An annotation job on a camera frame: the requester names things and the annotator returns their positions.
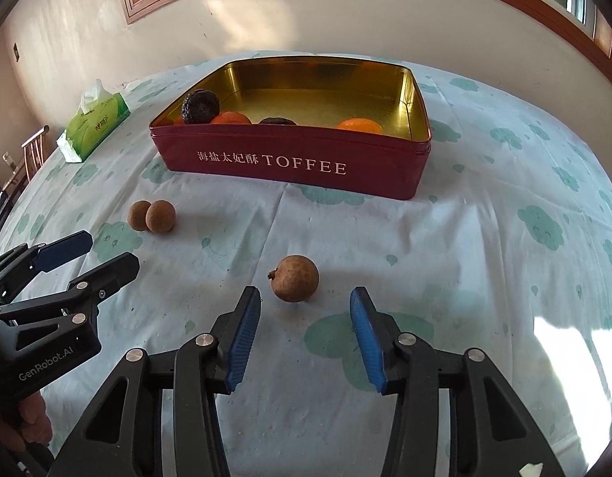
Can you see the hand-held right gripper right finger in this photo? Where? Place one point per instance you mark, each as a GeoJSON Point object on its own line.
{"type": "Point", "coordinates": [366, 343]}

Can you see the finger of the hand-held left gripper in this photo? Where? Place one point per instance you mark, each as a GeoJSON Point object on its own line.
{"type": "Point", "coordinates": [67, 251]}
{"type": "Point", "coordinates": [107, 271]}

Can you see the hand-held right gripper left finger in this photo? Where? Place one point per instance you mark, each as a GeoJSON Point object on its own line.
{"type": "Point", "coordinates": [244, 343]}

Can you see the brown longan with stem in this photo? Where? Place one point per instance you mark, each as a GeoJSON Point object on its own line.
{"type": "Point", "coordinates": [294, 278]}

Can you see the large dark wrinkled fruit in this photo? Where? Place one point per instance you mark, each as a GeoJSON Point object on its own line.
{"type": "Point", "coordinates": [200, 106]}

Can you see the red and gold tin box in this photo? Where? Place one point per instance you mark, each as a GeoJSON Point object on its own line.
{"type": "Point", "coordinates": [296, 159]}

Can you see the mandarin orange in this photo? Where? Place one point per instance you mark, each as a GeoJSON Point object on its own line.
{"type": "Point", "coordinates": [230, 118]}
{"type": "Point", "coordinates": [359, 125]}

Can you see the small dark wrinkled fruit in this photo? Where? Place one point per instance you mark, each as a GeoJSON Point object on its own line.
{"type": "Point", "coordinates": [276, 120]}

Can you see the person's left hand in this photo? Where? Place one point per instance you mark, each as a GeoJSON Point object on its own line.
{"type": "Point", "coordinates": [32, 417]}

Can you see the wooden chair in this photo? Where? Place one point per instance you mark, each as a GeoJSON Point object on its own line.
{"type": "Point", "coordinates": [30, 154]}

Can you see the cloud print tablecloth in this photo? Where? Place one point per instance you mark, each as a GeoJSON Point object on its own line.
{"type": "Point", "coordinates": [460, 258]}

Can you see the green tissue pack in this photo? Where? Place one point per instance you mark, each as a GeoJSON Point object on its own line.
{"type": "Point", "coordinates": [95, 124]}

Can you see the white paper scrap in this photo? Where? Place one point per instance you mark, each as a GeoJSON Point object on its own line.
{"type": "Point", "coordinates": [530, 470]}

